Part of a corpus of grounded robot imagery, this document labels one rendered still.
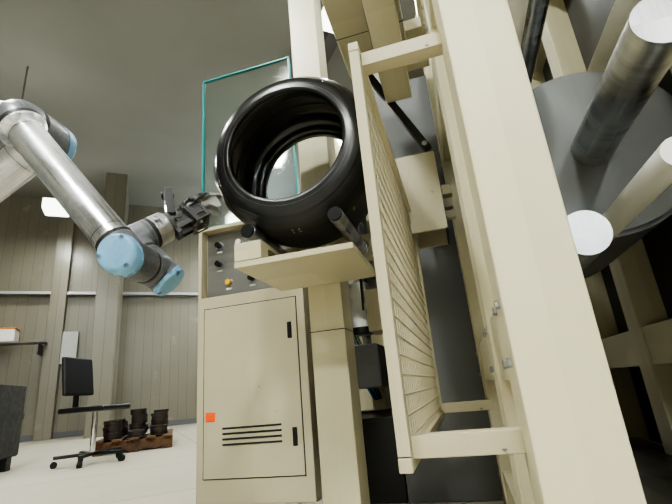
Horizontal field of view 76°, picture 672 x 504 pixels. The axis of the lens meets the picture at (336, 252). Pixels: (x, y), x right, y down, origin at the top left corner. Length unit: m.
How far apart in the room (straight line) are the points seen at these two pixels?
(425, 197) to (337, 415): 0.80
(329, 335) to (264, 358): 0.53
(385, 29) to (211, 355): 1.54
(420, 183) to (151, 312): 10.33
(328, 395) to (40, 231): 11.11
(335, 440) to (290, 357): 0.53
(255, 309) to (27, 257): 10.29
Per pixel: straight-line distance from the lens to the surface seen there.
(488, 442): 0.63
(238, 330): 2.08
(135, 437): 5.37
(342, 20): 1.70
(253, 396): 2.02
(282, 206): 1.30
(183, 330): 11.46
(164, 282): 1.15
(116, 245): 1.06
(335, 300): 1.56
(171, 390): 11.31
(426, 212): 1.52
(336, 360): 1.54
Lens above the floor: 0.41
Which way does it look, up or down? 18 degrees up
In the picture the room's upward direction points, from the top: 5 degrees counter-clockwise
